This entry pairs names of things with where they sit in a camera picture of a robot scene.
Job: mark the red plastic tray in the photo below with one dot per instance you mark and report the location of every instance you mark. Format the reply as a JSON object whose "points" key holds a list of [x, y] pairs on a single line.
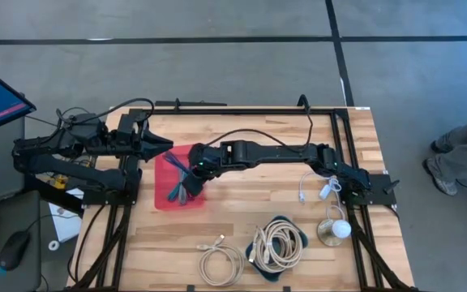
{"points": [[162, 194]]}

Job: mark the person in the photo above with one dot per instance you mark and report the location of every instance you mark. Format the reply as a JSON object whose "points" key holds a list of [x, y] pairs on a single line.
{"points": [[460, 150]]}

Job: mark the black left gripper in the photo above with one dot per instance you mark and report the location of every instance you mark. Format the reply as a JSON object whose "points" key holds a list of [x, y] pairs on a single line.
{"points": [[128, 138]]}

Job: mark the black computer mouse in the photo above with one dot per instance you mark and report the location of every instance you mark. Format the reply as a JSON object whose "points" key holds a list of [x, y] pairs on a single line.
{"points": [[14, 249]]}

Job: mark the yellow clamp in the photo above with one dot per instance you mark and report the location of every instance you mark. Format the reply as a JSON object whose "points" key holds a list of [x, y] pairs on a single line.
{"points": [[60, 181]]}

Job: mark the white paper sheet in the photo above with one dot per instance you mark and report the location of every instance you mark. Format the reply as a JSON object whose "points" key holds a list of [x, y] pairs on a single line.
{"points": [[67, 223]]}

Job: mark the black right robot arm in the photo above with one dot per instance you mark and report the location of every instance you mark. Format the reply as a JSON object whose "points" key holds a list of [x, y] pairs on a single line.
{"points": [[266, 152]]}

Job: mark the black aluminium table frame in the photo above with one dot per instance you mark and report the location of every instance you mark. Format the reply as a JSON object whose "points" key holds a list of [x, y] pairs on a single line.
{"points": [[237, 110]]}

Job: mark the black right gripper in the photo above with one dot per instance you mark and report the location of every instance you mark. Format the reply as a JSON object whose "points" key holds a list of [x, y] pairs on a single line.
{"points": [[209, 158]]}

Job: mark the teal plastic bin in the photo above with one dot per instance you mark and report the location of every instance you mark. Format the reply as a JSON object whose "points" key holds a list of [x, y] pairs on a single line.
{"points": [[272, 276]]}

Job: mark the white tape roll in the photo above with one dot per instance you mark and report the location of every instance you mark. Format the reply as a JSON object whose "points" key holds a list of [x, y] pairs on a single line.
{"points": [[51, 245]]}

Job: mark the white globe lamp gold base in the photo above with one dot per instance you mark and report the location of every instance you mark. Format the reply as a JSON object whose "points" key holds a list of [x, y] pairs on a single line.
{"points": [[341, 229]]}

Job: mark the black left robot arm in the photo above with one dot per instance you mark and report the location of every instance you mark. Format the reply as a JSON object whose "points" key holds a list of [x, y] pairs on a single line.
{"points": [[87, 136]]}

